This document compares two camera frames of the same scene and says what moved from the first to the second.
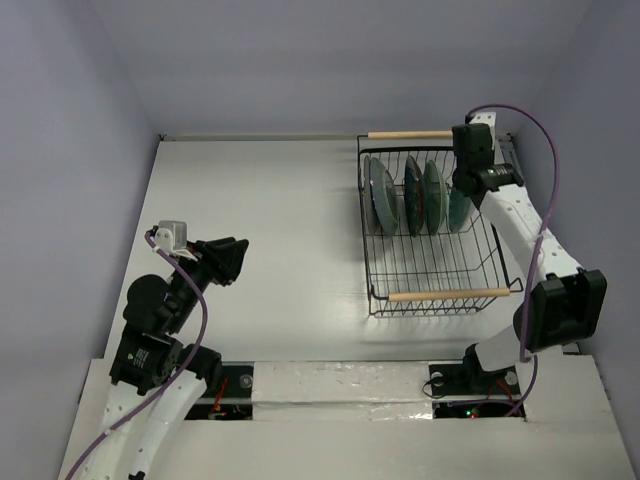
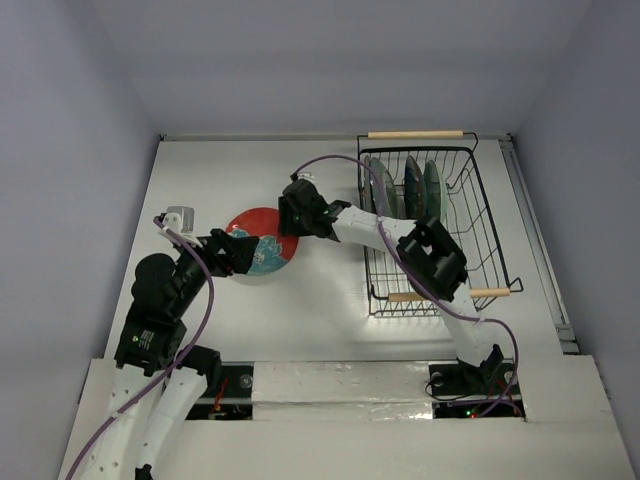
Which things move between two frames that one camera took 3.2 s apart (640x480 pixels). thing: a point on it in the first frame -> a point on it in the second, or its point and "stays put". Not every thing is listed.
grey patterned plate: (380, 198) stays put
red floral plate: (458, 207) -> (273, 250)
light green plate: (414, 194) stays put
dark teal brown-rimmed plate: (436, 198) stays put
